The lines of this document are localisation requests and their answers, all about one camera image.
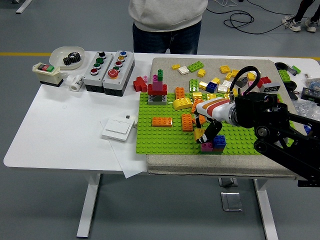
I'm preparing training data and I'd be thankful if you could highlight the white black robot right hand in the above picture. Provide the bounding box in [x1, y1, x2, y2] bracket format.
[193, 97, 237, 145]

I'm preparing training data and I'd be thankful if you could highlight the yellow orange brick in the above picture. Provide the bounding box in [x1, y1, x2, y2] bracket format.
[194, 128, 206, 141]

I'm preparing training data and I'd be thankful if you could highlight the lime green long brick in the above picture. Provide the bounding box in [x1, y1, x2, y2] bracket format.
[189, 78, 200, 93]

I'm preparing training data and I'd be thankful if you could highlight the blue square brick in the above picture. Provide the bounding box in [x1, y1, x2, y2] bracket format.
[206, 81, 218, 94]
[212, 135, 227, 148]

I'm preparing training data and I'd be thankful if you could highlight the magenta square brick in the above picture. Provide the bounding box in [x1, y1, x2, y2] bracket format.
[200, 141, 214, 153]

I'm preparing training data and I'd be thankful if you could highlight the orange long brick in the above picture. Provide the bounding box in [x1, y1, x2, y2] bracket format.
[151, 116, 174, 128]
[181, 113, 194, 132]
[191, 113, 207, 126]
[191, 98, 204, 114]

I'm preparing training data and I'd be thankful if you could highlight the yellow curved brick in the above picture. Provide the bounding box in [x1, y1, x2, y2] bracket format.
[172, 97, 193, 111]

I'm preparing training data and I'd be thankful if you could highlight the dark grey roof brick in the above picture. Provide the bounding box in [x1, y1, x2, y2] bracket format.
[235, 77, 249, 89]

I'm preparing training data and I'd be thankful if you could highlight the red arch brick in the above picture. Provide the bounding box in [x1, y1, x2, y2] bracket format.
[256, 76, 272, 88]

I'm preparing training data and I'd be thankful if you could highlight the grey brick with holes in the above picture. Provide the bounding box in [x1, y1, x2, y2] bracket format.
[259, 82, 280, 95]

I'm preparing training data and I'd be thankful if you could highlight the pink tall brick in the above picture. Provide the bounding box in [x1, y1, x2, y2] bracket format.
[152, 74, 165, 92]

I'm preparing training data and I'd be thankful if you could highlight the grey flat base brick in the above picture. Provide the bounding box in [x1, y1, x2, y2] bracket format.
[147, 94, 168, 106]

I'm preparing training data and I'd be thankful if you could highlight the red wide brick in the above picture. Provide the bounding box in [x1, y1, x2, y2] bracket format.
[147, 84, 168, 96]

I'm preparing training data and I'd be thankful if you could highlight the red brick cluster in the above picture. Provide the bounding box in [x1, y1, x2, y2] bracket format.
[132, 76, 148, 93]

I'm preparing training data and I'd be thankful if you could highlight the lime green studded baseplate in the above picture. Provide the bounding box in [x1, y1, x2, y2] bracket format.
[135, 91, 297, 156]

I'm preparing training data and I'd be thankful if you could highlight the grey-brown foam mat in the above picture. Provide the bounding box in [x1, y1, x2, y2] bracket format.
[146, 57, 320, 178]

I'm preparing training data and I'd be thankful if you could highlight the silver black clamp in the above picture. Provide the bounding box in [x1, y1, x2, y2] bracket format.
[286, 65, 300, 76]

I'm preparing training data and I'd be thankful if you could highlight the clear plastic bag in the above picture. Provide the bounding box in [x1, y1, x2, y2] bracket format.
[292, 100, 320, 119]

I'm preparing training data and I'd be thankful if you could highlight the metal floor plate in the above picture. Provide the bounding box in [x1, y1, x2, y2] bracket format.
[219, 191, 244, 212]

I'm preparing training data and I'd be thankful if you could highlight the black electronic module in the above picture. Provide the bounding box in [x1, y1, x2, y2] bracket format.
[300, 86, 320, 101]

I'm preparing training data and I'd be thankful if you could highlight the grey emergency-stop control box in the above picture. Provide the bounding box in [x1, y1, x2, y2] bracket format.
[102, 50, 136, 97]

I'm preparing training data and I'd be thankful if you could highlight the white paper sheet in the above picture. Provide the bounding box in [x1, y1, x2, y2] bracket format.
[99, 113, 148, 179]

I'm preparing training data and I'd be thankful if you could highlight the clear bag of parts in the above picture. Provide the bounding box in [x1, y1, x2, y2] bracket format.
[301, 76, 320, 90]

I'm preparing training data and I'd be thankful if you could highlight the person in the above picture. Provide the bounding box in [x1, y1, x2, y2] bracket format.
[127, 0, 209, 55]
[281, 0, 315, 33]
[304, 0, 320, 33]

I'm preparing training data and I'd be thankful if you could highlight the black desk control panel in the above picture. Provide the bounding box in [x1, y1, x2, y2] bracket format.
[297, 180, 320, 188]

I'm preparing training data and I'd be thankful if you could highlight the grey four-button control box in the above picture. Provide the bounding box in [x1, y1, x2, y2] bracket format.
[82, 51, 114, 94]

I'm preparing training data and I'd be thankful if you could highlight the white pipe fitting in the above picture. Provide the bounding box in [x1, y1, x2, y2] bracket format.
[65, 74, 85, 92]

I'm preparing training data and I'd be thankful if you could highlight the black metal gear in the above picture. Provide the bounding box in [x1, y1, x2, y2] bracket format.
[67, 51, 81, 64]
[62, 55, 75, 67]

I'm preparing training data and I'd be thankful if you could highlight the white desk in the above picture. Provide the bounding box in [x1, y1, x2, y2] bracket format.
[3, 51, 320, 238]

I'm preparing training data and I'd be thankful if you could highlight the white plastic bowl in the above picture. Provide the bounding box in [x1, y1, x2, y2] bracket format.
[48, 46, 85, 71]

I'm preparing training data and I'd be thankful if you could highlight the white desk foot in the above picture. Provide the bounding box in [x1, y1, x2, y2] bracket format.
[15, 0, 33, 15]

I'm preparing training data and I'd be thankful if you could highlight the grey metal bracket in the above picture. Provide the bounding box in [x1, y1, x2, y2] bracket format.
[218, 176, 239, 188]

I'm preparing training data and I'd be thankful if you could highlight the black floor cable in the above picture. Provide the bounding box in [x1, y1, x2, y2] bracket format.
[206, 6, 292, 35]
[249, 0, 311, 19]

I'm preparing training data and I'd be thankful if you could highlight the white wall switch plate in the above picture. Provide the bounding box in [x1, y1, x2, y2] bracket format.
[101, 118, 133, 142]

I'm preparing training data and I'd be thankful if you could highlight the cream red-green switch box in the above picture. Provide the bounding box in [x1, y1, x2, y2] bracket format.
[31, 62, 64, 88]

